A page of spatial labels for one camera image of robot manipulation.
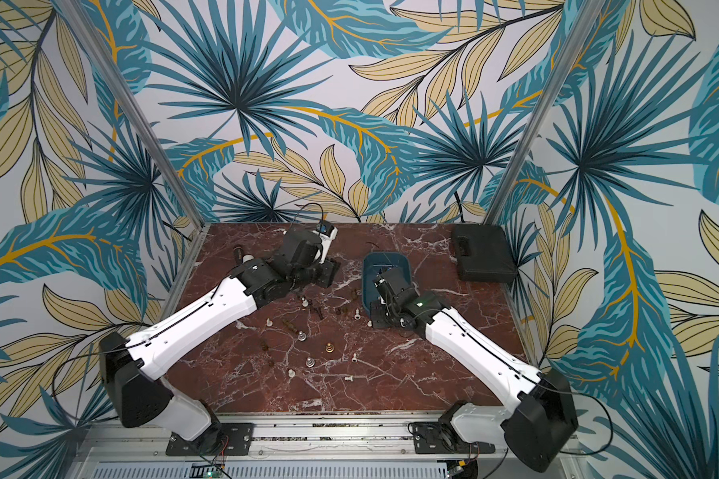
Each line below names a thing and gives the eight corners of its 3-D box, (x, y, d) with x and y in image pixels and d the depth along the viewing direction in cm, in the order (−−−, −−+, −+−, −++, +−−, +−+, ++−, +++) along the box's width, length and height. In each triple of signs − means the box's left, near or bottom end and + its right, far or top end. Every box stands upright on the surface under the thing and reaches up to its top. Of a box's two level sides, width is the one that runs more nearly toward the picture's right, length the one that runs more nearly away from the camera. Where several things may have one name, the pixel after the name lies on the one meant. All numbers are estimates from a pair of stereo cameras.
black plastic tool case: (459, 283, 106) (465, 273, 101) (447, 233, 121) (451, 222, 116) (514, 284, 106) (522, 273, 101) (495, 234, 121) (501, 223, 116)
